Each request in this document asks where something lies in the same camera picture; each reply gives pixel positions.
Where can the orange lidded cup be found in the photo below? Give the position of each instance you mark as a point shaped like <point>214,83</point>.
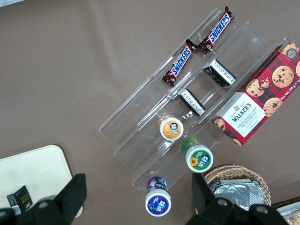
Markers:
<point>171,129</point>

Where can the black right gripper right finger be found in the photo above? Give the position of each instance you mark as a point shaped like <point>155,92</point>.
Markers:
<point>204,199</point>

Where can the light wicker basket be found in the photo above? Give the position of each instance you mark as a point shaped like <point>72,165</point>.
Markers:
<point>234,171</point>

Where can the red Walkers cookie box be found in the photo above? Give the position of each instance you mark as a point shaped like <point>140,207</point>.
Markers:
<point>257,98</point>

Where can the aluminium foil tray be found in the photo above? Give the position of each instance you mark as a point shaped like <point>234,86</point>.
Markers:
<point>236,194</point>

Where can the Snickers bar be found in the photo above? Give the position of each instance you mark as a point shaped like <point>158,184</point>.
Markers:
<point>180,62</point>
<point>218,29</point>

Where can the clear acrylic tiered stand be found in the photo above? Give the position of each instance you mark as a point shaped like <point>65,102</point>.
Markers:
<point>140,122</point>

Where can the purple lidded cup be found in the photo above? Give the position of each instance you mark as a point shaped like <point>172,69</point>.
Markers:
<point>157,202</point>

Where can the small black box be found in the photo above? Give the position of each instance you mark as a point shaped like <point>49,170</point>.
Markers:
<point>220,72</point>
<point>20,199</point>
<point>192,102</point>

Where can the white plastic snack bin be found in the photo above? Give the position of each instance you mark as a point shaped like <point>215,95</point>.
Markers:
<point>290,209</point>

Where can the green lidded cup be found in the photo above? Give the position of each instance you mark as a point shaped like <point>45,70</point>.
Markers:
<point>199,159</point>

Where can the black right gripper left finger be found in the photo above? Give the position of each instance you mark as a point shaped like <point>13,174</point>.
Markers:
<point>70,197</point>

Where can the beige plastic tray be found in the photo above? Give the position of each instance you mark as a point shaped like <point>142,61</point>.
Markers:
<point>35,166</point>

